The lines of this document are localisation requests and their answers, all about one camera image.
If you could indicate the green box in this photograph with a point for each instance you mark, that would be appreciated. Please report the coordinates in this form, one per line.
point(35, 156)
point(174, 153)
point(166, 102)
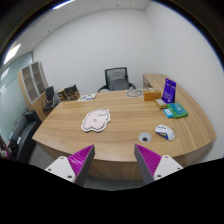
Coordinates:
point(177, 110)

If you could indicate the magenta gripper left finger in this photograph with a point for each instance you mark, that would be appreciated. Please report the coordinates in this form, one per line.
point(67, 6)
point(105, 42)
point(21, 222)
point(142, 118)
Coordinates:
point(75, 167)

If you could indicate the wooden glass-door cabinet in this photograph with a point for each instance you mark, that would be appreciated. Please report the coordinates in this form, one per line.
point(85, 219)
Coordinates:
point(33, 86)

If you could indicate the green white leaflet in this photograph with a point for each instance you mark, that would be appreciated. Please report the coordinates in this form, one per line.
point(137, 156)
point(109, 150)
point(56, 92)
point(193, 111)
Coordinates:
point(87, 97)

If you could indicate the small tan box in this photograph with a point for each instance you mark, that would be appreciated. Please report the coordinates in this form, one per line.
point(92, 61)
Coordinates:
point(160, 103)

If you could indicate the dark box on side table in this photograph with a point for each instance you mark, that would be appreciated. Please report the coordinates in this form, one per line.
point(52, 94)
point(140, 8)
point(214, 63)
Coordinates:
point(69, 93)

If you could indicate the grey desk cable grommet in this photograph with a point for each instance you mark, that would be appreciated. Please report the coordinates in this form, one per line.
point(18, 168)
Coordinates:
point(144, 137)

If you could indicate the black grey office chair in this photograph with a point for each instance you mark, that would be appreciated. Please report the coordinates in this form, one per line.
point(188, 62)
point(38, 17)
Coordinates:
point(117, 79)

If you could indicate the orange box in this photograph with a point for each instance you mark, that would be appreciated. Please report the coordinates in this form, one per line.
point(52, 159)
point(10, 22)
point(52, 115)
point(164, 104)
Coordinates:
point(151, 95)

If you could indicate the white and blue computer mouse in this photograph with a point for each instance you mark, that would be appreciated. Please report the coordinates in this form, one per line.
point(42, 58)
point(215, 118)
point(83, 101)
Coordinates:
point(165, 132)

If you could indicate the small blue box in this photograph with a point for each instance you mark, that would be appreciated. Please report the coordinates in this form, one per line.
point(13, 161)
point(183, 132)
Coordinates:
point(168, 113)

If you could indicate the small black chair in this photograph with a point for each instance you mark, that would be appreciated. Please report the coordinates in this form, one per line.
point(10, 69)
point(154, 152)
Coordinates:
point(51, 100)

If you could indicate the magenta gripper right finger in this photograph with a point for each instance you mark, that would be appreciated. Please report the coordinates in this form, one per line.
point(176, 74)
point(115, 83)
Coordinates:
point(153, 166)

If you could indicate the wooden office desk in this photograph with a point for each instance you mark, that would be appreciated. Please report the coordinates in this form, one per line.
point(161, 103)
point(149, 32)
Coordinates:
point(61, 133)

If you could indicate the round grey coaster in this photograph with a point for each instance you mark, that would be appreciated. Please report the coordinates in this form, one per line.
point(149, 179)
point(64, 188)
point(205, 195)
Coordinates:
point(134, 93)

